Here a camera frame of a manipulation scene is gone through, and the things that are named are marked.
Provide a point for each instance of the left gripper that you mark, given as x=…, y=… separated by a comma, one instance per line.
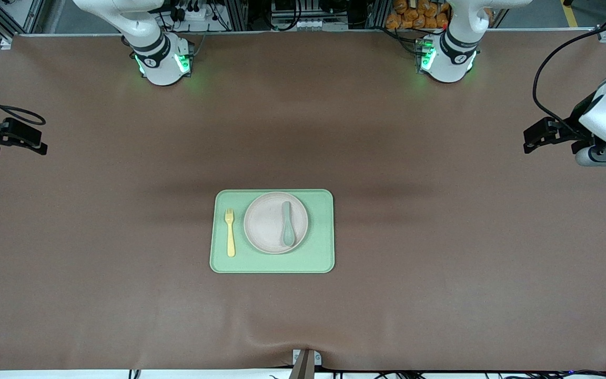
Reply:
x=577, y=123

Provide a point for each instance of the yellow plastic fork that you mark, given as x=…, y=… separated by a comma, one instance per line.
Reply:
x=230, y=237

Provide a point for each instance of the round beige plate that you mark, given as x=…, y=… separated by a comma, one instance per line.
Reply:
x=263, y=223

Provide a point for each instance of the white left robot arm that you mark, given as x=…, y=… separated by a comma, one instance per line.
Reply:
x=455, y=52

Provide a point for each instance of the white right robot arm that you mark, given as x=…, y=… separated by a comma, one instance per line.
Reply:
x=158, y=58

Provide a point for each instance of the brown table cover mat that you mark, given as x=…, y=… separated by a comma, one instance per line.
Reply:
x=124, y=237

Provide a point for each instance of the orange bread pile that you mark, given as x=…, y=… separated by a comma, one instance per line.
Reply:
x=418, y=13

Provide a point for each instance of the white power strip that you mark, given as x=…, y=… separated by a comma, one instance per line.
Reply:
x=198, y=13

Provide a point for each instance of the light green rectangular tray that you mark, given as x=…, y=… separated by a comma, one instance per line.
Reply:
x=319, y=252

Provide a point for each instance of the white connector strip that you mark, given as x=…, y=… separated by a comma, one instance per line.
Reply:
x=303, y=24

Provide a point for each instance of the teal green plastic spoon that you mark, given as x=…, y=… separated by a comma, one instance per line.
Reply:
x=288, y=231

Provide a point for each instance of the grey metal bracket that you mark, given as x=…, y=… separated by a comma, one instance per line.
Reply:
x=317, y=359

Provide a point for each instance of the brown camera pole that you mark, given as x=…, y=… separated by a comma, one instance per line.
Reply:
x=303, y=368

